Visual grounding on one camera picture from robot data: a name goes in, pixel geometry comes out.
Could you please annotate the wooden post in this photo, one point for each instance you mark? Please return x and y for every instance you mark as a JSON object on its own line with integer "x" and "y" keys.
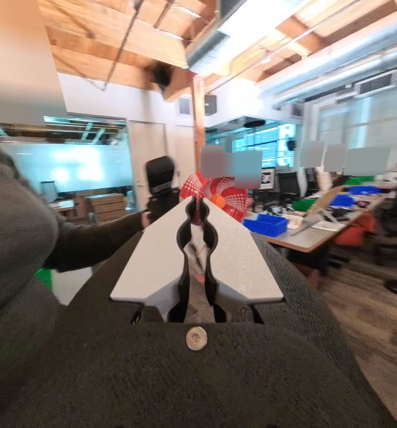
{"x": 198, "y": 124}

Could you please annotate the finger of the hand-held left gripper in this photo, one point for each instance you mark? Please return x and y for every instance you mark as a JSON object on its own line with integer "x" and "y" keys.
{"x": 198, "y": 235}

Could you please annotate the black wall speaker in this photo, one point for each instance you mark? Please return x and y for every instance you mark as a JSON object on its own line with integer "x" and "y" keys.
{"x": 210, "y": 103}

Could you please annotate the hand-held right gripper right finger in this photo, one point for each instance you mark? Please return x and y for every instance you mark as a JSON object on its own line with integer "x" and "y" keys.
{"x": 245, "y": 267}

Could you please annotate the green parts bin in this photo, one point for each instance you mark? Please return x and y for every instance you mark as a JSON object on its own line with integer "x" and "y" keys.
{"x": 302, "y": 204}
{"x": 359, "y": 180}

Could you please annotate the red orange object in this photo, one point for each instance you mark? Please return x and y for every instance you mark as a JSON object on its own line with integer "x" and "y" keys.
{"x": 356, "y": 233}

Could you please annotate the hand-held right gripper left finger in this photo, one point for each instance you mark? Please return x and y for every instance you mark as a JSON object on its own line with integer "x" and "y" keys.
{"x": 151, "y": 267}

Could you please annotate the large blue parts bin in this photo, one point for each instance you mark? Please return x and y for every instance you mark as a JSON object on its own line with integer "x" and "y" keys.
{"x": 265, "y": 225}

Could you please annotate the green plastic bin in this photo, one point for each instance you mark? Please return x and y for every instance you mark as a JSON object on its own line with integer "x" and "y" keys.
{"x": 44, "y": 275}

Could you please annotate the small blue parts bin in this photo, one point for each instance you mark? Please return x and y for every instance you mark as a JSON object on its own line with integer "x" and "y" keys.
{"x": 342, "y": 199}
{"x": 364, "y": 190}

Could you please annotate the small black monitor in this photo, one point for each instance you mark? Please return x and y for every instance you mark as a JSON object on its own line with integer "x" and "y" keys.
{"x": 49, "y": 190}

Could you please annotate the grey work table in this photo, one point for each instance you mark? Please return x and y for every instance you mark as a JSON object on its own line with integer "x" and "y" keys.
{"x": 312, "y": 235}

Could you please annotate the red white yo-yo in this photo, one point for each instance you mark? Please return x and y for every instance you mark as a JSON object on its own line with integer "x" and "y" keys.
{"x": 235, "y": 197}

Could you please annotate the person's left forearm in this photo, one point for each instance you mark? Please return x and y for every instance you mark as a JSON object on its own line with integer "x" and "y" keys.
{"x": 98, "y": 237}

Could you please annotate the silver spiral air duct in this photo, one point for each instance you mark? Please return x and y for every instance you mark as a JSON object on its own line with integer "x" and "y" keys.
{"x": 332, "y": 63}

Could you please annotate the white door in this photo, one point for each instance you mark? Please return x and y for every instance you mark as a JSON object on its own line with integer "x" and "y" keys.
{"x": 148, "y": 154}
{"x": 181, "y": 150}

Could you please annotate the cardboard box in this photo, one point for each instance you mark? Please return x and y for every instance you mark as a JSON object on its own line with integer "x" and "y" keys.
{"x": 108, "y": 215}
{"x": 104, "y": 198}
{"x": 108, "y": 207}

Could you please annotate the person's left hand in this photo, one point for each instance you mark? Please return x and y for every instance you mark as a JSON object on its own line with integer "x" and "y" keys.
{"x": 145, "y": 219}

